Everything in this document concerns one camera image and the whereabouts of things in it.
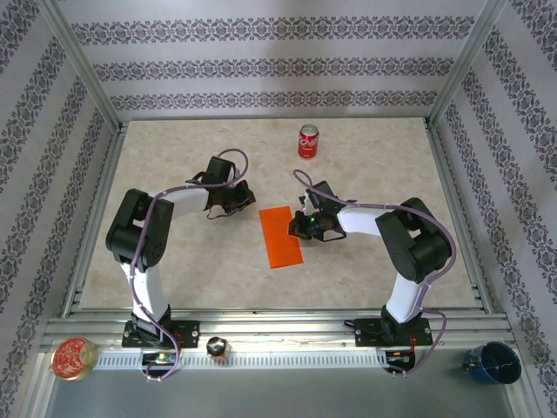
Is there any blue enamel mug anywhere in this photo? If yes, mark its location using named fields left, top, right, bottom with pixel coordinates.
left=461, top=340, right=523, bottom=386

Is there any round gold red tin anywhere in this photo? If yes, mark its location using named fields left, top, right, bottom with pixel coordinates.
left=49, top=336, right=100, bottom=382

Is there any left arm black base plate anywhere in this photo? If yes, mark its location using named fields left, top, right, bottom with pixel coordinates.
left=121, top=320, right=201, bottom=350

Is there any aluminium side rail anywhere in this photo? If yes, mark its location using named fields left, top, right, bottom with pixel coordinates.
left=62, top=121, right=130, bottom=318
left=423, top=118, right=496, bottom=314

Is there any small dark brown knob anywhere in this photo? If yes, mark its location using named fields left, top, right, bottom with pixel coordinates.
left=205, top=335, right=231, bottom=361

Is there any white slotted cable duct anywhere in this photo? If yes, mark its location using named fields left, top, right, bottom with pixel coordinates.
left=92, top=351, right=389, bottom=371

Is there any red soda can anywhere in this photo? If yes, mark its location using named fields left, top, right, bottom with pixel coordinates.
left=297, top=124, right=322, bottom=161

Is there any orange paper sheet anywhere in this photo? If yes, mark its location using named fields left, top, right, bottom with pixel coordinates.
left=258, top=205, right=305, bottom=270

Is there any aluminium frame post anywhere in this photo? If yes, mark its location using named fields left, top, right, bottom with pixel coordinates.
left=36, top=0, right=124, bottom=128
left=427, top=0, right=508, bottom=128

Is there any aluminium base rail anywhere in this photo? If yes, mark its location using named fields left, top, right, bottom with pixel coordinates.
left=40, top=308, right=518, bottom=353

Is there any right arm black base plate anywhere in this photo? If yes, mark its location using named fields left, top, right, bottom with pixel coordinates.
left=353, top=317, right=434, bottom=348

